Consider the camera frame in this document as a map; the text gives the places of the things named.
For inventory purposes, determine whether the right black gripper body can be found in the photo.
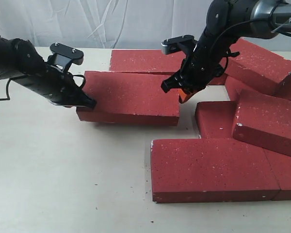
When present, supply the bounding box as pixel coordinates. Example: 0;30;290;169
180;29;229;94

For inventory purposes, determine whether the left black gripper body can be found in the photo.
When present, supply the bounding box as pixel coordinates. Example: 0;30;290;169
11;63;84;109

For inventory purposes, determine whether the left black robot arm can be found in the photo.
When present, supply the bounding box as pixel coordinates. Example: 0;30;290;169
0;36;97;109

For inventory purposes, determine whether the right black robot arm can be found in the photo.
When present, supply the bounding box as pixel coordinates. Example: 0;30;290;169
161;0;291;103

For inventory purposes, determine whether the white backdrop cloth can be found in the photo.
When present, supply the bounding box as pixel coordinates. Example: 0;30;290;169
0;0;291;52

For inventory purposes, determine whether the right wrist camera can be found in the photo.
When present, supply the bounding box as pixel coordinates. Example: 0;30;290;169
161;34;197;56

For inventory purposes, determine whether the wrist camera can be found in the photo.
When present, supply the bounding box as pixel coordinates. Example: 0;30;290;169
47;42;84;73
161;34;197;56

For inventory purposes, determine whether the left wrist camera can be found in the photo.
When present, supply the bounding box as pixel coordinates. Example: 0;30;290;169
47;42;84;73

